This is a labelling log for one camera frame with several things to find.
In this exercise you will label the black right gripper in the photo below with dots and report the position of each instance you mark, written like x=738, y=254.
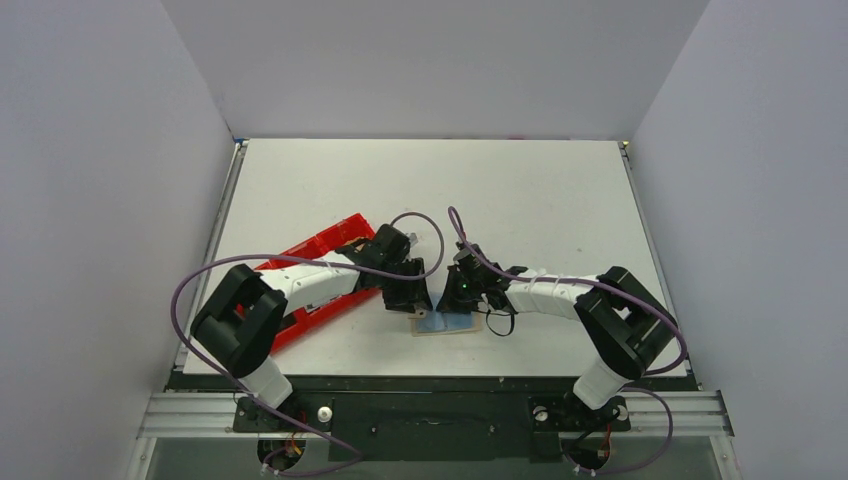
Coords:
x=457, y=291

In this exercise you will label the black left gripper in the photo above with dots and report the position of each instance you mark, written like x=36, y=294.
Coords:
x=413, y=295

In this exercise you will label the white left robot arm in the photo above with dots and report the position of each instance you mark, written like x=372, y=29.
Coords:
x=238, y=323

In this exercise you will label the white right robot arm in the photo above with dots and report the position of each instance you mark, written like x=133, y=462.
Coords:
x=628, y=327

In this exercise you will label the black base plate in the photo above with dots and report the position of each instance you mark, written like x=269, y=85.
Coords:
x=441, y=444

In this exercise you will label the aluminium frame rail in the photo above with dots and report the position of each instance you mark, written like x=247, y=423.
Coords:
x=225, y=415

